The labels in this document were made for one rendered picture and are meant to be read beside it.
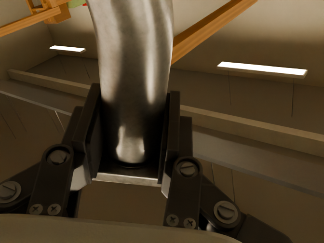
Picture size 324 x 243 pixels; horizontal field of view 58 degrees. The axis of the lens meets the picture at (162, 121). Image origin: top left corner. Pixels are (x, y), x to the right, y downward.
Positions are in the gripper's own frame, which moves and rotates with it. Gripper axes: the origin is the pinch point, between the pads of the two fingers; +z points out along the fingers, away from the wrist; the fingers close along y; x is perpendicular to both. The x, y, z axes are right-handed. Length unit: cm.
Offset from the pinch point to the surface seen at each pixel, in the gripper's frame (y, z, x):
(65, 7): -163, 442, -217
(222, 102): 135, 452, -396
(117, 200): -46, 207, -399
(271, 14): 204, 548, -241
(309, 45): 279, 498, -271
